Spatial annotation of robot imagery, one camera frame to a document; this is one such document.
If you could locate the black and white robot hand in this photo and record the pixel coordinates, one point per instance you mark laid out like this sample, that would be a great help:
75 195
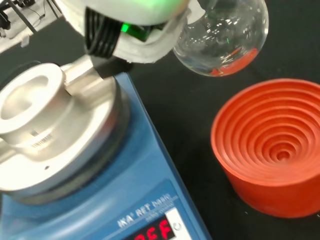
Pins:
130 15

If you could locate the heater with blue base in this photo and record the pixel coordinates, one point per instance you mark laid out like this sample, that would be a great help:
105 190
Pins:
82 155

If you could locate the orange ribbed flask stand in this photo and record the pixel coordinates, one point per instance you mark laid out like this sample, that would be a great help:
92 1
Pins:
270 147

